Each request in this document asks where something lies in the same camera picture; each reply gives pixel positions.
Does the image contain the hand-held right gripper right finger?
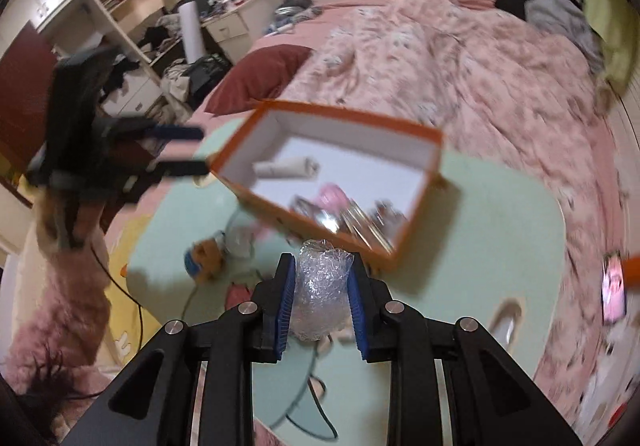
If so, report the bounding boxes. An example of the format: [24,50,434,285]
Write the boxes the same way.
[347,253,583,446]

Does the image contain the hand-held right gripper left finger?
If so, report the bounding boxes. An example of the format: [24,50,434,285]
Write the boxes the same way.
[60,253,297,446]

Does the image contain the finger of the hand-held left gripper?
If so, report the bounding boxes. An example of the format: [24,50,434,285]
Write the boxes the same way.
[117,160,208,203]
[107,118,205,147]

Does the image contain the clear bubble wrap bundle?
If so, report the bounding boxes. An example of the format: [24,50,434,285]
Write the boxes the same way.
[292,240,353,342]

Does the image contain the clear plastic ball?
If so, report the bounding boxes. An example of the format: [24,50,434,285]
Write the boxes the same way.
[222,218,258,259]

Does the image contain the blue orange plush keychain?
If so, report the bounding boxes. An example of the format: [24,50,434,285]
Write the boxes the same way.
[182,238,226,281]

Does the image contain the bunch of keys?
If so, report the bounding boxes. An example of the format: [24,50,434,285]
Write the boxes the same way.
[290,196,396,247]

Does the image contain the white cloth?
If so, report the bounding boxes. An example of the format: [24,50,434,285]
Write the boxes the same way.
[252,156,321,179]

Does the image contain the orange cardboard box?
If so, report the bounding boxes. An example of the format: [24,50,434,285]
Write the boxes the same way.
[206,99,448,277]

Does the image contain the person's left forearm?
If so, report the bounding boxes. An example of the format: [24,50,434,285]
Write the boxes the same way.
[10,191,113,397]

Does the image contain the dark red door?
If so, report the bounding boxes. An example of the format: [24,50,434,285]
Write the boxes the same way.
[0,30,61,177]

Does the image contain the black bag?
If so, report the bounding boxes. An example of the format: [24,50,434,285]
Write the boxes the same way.
[185,54,233,99]

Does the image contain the pile of clothes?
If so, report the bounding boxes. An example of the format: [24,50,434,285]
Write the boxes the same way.
[100,46,146,96]
[137,13,183,56]

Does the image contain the dark red pillow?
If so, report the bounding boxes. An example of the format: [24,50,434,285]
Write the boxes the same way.
[205,44,313,117]

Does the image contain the yellow cartoon blanket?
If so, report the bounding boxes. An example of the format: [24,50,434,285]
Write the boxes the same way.
[100,213,168,372]

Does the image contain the white paper roll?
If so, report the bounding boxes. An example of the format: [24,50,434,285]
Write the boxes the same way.
[177,0,206,62]

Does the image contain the white nightstand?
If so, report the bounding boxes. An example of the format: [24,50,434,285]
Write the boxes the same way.
[202,0,281,66]

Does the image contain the mint cartoon lap table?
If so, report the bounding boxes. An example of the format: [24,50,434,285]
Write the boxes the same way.
[125,118,568,446]

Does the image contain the grey blue clothes heap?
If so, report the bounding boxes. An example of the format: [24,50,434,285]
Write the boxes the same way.
[272,0,321,34]

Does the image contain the smartphone with pink screen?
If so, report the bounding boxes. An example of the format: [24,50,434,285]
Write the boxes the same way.
[600,251,628,324]

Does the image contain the pink floral blanket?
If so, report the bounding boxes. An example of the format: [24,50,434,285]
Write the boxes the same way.
[285,0,626,427]

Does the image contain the black garment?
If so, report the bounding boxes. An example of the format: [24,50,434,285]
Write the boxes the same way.
[492,0,543,21]

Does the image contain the grey garment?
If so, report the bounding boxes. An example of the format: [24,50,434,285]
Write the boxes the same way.
[525,0,606,76]

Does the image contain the yellow-green garment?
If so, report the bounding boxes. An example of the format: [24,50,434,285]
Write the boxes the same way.
[572,0,640,86]

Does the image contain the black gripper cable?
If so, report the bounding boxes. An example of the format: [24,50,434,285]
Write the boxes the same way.
[90,243,148,397]

